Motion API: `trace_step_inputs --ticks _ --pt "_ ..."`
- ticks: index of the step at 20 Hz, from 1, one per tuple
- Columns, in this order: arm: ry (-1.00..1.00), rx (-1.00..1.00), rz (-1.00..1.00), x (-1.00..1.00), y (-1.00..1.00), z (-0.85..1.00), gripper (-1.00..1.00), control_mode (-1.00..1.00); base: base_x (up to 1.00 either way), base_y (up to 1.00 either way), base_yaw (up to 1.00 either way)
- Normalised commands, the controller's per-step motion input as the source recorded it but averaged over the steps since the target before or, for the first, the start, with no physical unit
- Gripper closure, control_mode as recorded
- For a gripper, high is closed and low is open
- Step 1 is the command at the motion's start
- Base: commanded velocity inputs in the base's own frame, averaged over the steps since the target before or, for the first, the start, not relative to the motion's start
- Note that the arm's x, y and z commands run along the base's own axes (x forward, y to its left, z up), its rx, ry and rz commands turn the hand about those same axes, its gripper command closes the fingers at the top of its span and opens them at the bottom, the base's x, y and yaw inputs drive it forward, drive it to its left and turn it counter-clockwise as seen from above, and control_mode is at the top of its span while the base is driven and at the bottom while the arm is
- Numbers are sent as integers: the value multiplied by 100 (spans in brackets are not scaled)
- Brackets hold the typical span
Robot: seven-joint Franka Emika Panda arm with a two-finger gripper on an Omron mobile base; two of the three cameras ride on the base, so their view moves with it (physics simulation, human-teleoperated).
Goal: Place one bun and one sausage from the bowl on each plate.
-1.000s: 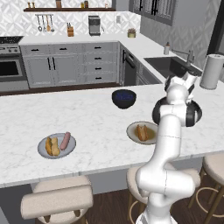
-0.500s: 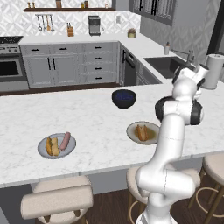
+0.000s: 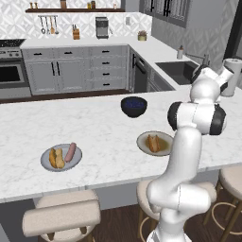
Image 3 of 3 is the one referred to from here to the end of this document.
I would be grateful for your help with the white wall socket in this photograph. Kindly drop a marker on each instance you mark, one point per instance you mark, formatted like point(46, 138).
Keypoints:
point(128, 20)

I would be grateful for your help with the white paper towel roll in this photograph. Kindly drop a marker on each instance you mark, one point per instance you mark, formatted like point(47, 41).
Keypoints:
point(234, 80)

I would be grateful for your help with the grey soap dispenser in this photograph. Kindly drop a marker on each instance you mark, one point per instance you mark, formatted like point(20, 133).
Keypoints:
point(180, 53)

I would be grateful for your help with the grey plate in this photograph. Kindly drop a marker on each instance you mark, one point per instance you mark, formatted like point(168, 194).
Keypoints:
point(165, 143)
point(74, 160)

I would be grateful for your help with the dark blue bowl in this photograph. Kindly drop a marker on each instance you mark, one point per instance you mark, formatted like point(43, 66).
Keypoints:
point(134, 107)

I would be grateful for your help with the black dishwasher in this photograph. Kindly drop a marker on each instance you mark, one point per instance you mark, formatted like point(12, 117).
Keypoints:
point(140, 74)

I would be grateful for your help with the grey sink cupboard run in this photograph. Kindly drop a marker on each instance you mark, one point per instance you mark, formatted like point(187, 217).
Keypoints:
point(159, 83)

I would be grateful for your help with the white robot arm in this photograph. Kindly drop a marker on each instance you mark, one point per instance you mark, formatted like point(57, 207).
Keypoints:
point(186, 164)

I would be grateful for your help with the grey base cupboards run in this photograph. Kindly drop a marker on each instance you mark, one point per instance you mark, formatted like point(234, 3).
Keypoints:
point(75, 69)

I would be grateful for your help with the grey tap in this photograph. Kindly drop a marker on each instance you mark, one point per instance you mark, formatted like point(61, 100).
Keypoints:
point(201, 58)

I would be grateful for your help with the pink sausage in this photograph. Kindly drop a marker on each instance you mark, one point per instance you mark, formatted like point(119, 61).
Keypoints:
point(70, 152)

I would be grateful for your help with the wooden knife block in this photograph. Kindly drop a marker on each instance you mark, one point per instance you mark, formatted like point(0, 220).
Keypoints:
point(76, 33)

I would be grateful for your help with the hanging ladle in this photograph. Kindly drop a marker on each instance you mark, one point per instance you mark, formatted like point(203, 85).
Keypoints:
point(42, 29)

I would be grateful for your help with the grey glass-front wall cupboards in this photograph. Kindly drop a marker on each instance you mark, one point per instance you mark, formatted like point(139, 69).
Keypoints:
point(167, 11)

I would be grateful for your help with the beige cushioned stool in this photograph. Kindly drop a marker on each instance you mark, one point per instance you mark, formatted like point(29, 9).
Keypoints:
point(63, 216)
point(231, 181)
point(143, 192)

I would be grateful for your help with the yellow-orange hot dog bun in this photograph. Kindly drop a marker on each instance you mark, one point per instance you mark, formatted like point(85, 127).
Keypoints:
point(56, 158)

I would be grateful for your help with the dark wooden wall shelf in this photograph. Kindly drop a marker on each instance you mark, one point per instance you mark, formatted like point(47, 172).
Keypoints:
point(75, 10)

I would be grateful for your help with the hanging wooden spatula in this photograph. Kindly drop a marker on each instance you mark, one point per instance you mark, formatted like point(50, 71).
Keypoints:
point(52, 29)

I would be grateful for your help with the orange-brown hot dog bun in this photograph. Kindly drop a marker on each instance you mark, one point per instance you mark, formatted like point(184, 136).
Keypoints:
point(153, 143)

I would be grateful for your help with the hanging metal utensil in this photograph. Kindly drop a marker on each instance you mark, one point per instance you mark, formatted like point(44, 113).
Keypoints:
point(47, 26)
point(56, 28)

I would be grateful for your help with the grey coffee machine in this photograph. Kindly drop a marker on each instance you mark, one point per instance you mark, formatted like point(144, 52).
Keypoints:
point(102, 28)

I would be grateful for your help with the steel stove with oven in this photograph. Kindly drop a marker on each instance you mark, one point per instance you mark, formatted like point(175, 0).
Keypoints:
point(11, 72)

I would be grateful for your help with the brown jar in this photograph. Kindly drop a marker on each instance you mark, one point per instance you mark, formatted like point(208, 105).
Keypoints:
point(63, 4)

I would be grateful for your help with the small pale jar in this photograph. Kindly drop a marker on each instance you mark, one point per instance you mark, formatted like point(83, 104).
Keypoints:
point(115, 6)

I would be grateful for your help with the potted plant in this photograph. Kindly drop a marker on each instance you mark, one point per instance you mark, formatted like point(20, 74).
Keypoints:
point(142, 35)

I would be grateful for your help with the utensil rail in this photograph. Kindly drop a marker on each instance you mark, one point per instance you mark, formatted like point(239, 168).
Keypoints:
point(47, 15)

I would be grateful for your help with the dark sink basin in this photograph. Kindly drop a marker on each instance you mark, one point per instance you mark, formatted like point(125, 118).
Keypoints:
point(176, 71)

